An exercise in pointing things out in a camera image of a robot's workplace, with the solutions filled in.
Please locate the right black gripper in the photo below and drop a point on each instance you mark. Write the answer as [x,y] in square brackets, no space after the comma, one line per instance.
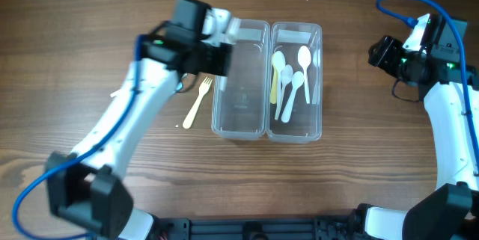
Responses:
[385,49]

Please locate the beige plastic fork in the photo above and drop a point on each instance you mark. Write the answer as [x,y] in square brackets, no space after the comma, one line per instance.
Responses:
[115,93]

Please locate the clear plastic container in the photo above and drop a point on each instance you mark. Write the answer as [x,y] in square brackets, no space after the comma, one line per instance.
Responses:
[239,111]
[295,110]

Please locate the white plastic fork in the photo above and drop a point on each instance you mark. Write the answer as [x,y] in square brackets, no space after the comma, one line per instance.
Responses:
[221,82]

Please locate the white plastic spoon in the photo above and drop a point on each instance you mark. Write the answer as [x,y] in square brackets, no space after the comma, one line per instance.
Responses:
[278,61]
[297,82]
[304,60]

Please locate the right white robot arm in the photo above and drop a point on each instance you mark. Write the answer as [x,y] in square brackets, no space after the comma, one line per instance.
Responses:
[430,61]

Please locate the right clear plastic container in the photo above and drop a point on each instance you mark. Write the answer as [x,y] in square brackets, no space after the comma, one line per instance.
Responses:
[295,110]

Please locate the yellow plastic fork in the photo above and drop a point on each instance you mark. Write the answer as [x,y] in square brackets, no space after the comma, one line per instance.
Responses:
[202,91]

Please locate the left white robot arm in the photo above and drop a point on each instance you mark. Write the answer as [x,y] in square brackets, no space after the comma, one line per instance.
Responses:
[86,187]

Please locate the yellow plastic spoon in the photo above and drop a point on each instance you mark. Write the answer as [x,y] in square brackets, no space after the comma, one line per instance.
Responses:
[273,92]

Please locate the left clear plastic container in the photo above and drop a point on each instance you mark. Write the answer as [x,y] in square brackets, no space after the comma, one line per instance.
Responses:
[239,111]

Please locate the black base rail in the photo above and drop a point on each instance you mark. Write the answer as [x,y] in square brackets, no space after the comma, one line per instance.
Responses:
[318,228]

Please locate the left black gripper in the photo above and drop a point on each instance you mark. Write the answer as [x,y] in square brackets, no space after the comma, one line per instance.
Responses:
[221,65]

